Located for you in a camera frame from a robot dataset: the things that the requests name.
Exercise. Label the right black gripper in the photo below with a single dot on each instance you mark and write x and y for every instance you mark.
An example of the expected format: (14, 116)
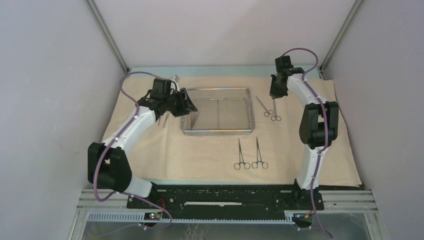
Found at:
(274, 93)

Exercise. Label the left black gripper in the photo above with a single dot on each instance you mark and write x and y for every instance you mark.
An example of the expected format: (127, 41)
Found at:
(184, 99)

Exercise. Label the small steel scissors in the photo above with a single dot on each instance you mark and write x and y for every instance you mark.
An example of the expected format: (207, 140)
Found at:
(267, 112)

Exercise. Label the metal mesh instrument tray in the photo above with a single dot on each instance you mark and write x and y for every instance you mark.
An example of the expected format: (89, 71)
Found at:
(227, 111)

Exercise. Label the beige wrapping cloth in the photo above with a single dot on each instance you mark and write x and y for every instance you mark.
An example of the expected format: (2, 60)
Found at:
(165, 154)

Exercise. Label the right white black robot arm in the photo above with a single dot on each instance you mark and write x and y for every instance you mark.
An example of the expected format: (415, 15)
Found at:
(318, 126)

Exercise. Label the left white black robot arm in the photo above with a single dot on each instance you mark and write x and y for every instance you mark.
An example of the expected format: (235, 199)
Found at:
(107, 163)

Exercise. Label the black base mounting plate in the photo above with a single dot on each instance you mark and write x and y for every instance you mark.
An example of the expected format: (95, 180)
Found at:
(264, 202)

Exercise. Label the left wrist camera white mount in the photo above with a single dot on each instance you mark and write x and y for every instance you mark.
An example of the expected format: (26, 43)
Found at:
(175, 79)

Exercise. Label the aluminium frame rail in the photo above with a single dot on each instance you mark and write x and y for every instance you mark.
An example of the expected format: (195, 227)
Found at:
(115, 210)

